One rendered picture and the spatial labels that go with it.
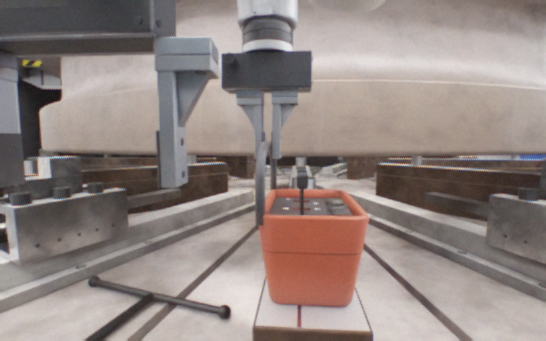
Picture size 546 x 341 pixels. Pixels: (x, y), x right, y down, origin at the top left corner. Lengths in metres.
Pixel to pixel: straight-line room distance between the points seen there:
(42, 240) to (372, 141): 1.28
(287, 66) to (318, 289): 0.30
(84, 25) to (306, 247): 0.30
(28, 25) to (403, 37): 1.24
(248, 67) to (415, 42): 1.01
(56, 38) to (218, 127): 0.87
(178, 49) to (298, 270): 0.28
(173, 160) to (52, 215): 1.17
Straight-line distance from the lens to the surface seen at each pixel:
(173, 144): 0.21
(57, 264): 1.50
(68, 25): 0.24
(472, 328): 1.18
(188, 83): 0.21
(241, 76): 0.42
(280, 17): 0.43
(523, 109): 1.47
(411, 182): 2.73
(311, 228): 0.35
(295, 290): 0.39
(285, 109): 0.42
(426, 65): 1.34
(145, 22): 0.21
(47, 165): 1.49
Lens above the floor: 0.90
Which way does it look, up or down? 6 degrees down
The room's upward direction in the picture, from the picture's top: straight up
